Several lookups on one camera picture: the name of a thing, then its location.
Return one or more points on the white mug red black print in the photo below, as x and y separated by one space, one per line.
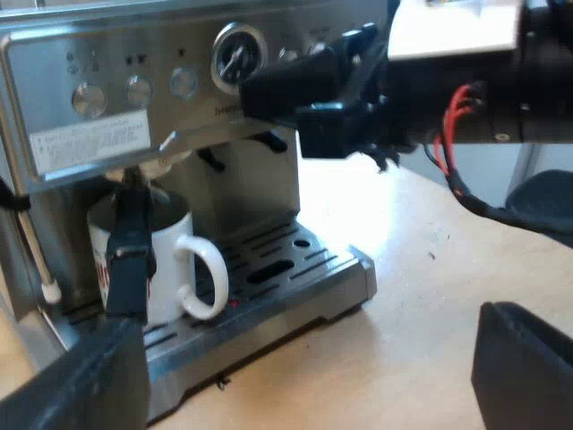
166 269

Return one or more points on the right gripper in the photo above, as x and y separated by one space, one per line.
416 98

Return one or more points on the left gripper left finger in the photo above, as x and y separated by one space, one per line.
85 385

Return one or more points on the white camera box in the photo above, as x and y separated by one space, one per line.
447 31

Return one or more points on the steel espresso machine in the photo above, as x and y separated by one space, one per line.
255 192

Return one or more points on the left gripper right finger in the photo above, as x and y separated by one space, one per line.
528 376

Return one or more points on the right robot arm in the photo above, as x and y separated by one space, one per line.
548 67

